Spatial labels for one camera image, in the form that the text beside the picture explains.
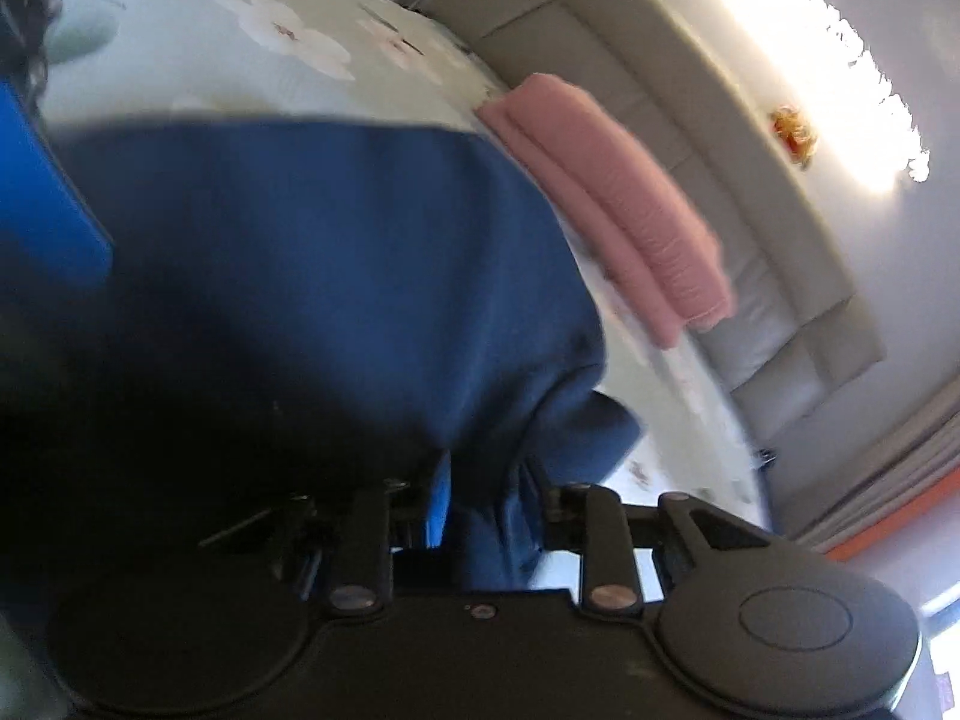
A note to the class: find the orange wall ornament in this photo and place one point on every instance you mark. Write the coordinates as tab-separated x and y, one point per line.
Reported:
795	133

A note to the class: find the navy striped zip hoodie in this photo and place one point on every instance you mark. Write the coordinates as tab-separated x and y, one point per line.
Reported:
295	308

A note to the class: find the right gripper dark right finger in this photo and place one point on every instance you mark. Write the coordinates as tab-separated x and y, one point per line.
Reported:
534	493

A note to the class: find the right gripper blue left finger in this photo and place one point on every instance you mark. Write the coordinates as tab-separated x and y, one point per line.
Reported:
438	501

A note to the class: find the folded pink blanket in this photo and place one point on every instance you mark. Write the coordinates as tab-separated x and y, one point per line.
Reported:
654	247

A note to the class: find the beige curtain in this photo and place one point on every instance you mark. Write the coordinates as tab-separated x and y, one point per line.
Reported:
911	460

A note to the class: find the beige padded headboard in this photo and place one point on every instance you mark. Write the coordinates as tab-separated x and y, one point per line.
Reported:
802	331

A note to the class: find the floral green bedspread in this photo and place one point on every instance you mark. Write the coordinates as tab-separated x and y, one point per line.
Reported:
372	60

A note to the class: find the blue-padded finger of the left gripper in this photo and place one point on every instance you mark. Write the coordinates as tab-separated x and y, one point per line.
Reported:
41	211

